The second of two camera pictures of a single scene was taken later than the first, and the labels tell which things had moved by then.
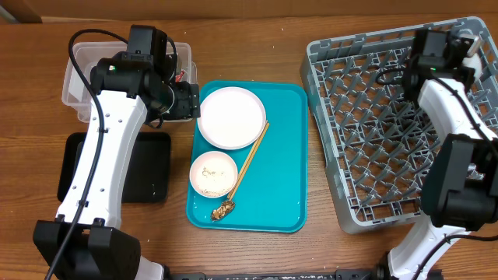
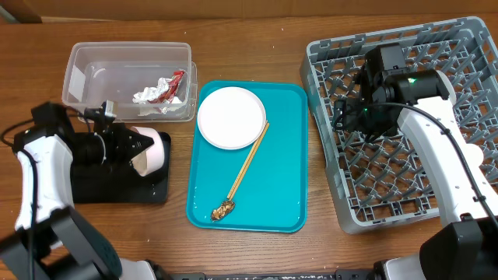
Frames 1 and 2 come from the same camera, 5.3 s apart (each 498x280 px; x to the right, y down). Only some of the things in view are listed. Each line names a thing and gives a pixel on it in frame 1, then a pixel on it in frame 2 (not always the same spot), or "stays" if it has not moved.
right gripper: x=468 y=76 -> x=349 y=120
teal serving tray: x=273 y=195 stays
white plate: x=231 y=117 stays
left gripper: x=188 y=103 -> x=125 y=149
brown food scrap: x=222 y=211 stays
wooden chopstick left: x=237 y=185 stays
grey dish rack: x=375 y=145 stays
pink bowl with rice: x=213 y=174 -> x=151 y=161
